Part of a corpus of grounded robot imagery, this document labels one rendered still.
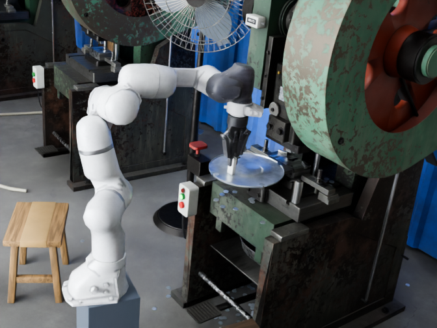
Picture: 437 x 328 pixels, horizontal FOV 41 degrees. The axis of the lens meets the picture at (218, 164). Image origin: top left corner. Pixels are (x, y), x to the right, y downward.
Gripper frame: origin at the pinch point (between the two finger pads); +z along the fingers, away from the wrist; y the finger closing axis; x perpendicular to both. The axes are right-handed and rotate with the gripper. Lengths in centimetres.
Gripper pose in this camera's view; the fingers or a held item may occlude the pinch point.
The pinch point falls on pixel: (231, 165)
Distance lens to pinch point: 217.7
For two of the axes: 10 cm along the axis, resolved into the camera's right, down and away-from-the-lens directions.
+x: 6.0, 3.9, -7.0
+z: -1.0, 9.0, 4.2
